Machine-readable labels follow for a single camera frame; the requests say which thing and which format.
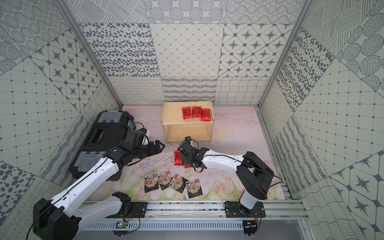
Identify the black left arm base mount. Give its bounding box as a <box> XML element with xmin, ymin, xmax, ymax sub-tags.
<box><xmin>107</xmin><ymin>192</ymin><xmax>148</xmax><ymax>219</ymax></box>

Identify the green circuit board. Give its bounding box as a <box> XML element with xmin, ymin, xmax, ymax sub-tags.
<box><xmin>115</xmin><ymin>222</ymin><xmax>128</xmax><ymax>230</ymax></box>

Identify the black plastic toolbox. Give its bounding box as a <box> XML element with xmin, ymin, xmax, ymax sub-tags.
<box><xmin>69</xmin><ymin>110</ymin><xmax>136</xmax><ymax>179</ymax></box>

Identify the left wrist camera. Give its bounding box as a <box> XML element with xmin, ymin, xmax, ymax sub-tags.
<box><xmin>139</xmin><ymin>128</ymin><xmax>150</xmax><ymax>137</ymax></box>

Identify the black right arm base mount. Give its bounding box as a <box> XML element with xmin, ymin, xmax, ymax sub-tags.
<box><xmin>223</xmin><ymin>201</ymin><xmax>266</xmax><ymax>218</ymax></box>

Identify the light wooden shelf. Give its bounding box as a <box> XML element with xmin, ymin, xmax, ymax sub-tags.
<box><xmin>161</xmin><ymin>101</ymin><xmax>215</xmax><ymax>143</ymax></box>

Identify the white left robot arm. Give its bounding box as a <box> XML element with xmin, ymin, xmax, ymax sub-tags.
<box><xmin>29</xmin><ymin>128</ymin><xmax>165</xmax><ymax>240</ymax></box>

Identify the brown patterned tea bag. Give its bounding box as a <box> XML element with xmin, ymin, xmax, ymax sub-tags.
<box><xmin>159</xmin><ymin>170</ymin><xmax>173</xmax><ymax>191</ymax></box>
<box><xmin>144</xmin><ymin>175</ymin><xmax>159</xmax><ymax>193</ymax></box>
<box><xmin>187</xmin><ymin>179</ymin><xmax>203</xmax><ymax>199</ymax></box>
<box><xmin>170</xmin><ymin>174</ymin><xmax>188</xmax><ymax>193</ymax></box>

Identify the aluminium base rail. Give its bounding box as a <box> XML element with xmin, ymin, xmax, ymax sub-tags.
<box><xmin>81</xmin><ymin>199</ymin><xmax>310</xmax><ymax>237</ymax></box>

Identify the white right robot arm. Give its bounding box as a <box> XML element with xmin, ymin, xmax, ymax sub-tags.
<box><xmin>178</xmin><ymin>138</ymin><xmax>276</xmax><ymax>211</ymax></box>

